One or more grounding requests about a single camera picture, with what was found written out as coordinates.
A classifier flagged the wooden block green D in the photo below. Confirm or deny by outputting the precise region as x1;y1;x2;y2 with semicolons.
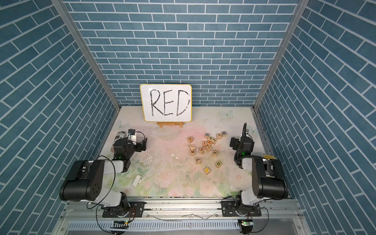
215;161;222;168

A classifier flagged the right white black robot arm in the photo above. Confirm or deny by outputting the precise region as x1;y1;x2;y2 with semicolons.
230;123;289;215

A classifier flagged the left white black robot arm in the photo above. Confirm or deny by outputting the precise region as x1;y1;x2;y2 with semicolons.
59;129;147;217

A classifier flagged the wooden block yellow letter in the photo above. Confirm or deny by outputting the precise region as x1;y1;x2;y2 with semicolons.
203;167;211;175

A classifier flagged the wooden block letter X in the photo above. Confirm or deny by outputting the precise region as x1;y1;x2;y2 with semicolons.
187;136;194;143

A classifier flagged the newspaper print flag can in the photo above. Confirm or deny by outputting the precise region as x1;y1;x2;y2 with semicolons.
110;131;127;153

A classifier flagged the yellow bucket of markers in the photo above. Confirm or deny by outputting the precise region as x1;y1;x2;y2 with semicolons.
263;155;276;160

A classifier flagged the wooden whiteboard stand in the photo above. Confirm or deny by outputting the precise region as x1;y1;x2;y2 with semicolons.
157;122;184;128

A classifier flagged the small white bottle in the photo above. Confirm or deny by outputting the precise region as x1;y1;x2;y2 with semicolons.
132;175;143;188

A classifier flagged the wooden block purple L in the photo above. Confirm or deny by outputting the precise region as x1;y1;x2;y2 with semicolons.
195;158;202;165

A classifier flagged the white whiteboard yellow frame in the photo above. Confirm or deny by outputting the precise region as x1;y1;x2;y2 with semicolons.
140;84;193;122

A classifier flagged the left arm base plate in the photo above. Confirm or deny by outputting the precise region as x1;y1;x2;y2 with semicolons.
102;201;146;218

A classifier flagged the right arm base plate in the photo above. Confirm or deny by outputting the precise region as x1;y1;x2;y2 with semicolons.
221;201;261;217

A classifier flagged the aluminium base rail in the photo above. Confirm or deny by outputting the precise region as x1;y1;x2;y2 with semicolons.
53;197;310;235

